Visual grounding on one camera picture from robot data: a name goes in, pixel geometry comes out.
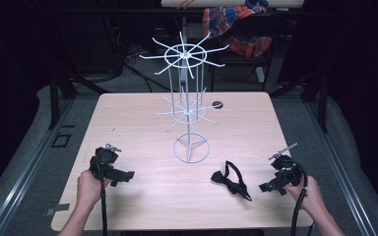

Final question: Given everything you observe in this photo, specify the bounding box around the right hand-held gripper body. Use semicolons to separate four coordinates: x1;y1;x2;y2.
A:
268;142;304;189

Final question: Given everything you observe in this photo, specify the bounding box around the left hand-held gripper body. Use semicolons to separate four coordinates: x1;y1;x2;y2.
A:
89;143;126;185

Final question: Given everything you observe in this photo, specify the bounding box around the person's left hand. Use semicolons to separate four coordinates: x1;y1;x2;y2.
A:
76;169;112;208

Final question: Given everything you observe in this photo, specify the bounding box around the person's right hand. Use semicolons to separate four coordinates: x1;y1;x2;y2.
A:
283;175;327;214

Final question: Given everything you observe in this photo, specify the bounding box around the black bow tie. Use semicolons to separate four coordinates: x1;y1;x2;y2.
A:
210;159;253;203

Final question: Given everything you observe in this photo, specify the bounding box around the black tape strip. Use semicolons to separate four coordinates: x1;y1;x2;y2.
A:
43;203;71;217

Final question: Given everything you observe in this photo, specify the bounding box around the black metal stand leg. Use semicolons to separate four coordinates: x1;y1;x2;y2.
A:
47;69;109;130
269;70;330;134

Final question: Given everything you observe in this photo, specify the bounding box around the plaid cloth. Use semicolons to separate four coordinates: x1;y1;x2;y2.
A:
202;0;274;60

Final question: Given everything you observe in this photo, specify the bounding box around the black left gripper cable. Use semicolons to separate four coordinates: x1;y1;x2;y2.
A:
95;153;109;236

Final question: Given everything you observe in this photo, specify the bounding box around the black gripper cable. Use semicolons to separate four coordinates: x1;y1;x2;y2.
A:
289;160;310;236
95;153;109;236

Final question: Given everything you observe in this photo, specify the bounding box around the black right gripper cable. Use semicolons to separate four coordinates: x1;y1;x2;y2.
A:
289;160;310;236

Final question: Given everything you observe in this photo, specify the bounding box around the aluminium floor rail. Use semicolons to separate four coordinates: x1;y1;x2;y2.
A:
303;99;378;236
0;97;77;236

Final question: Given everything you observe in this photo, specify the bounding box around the white wire display rack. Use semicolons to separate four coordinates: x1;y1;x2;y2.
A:
139;30;230;164

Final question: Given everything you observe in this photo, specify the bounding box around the black floor cable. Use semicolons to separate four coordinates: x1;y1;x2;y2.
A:
111;42;173;93

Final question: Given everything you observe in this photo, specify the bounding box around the black metal chair frame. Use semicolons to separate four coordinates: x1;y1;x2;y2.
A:
209;9;279;93

